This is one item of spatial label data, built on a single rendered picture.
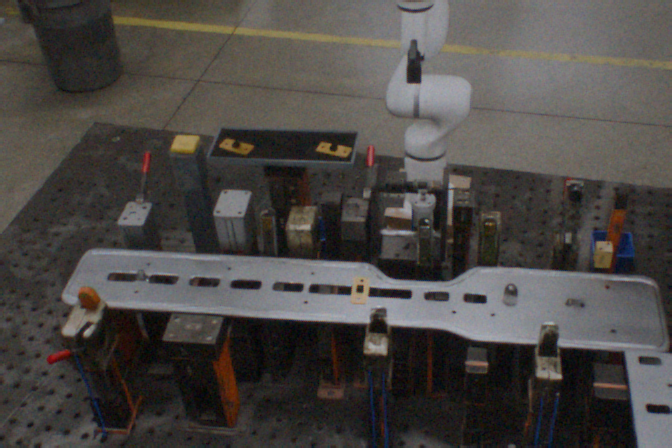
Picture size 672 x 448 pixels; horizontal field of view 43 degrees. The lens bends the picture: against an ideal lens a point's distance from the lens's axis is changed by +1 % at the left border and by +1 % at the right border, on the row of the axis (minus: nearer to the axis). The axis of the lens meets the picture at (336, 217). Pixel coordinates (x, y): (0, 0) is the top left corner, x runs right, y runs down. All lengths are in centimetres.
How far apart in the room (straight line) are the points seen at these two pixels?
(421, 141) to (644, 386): 91
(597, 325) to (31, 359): 145
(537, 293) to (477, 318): 16
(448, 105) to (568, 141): 193
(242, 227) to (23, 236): 96
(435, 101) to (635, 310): 74
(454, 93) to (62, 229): 130
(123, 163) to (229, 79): 180
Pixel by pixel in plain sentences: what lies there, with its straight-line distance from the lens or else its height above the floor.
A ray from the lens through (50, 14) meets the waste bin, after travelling 461.
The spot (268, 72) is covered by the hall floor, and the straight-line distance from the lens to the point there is 472.
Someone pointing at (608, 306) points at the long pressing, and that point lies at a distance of 199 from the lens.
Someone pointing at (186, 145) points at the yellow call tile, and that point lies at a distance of 222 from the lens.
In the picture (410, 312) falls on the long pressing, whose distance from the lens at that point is 193.
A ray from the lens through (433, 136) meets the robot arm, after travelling 234.
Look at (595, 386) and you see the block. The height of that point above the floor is 98.
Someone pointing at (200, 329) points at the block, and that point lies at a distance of 191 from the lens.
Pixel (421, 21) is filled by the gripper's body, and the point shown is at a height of 158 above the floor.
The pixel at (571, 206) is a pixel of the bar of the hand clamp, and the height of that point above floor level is 116.
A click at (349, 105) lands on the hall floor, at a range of 438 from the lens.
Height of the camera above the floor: 242
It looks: 41 degrees down
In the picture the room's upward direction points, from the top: 5 degrees counter-clockwise
